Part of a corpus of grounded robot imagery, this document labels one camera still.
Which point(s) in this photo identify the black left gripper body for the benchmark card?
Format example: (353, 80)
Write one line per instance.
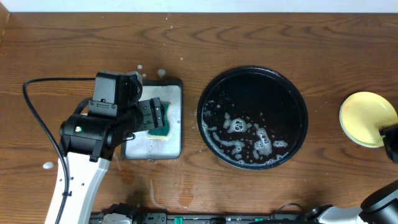
(154, 114)

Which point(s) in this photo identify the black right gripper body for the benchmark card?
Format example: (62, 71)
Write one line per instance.
(395, 141)

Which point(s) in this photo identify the green yellow sponge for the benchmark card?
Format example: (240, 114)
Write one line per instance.
(163, 132)

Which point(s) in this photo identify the yellow plate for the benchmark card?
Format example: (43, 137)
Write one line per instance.
(373, 104)

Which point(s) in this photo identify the light blue plate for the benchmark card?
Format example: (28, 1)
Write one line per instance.
(342, 130)

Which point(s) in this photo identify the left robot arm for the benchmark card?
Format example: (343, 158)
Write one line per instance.
(87, 144)

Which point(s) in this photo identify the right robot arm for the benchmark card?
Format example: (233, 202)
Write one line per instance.
(378, 208)

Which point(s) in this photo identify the rectangular black soap tray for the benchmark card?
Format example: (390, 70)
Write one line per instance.
(140, 146)

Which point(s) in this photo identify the round black tray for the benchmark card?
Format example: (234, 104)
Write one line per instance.
(252, 118)

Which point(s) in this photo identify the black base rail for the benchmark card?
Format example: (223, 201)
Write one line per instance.
(122, 213)

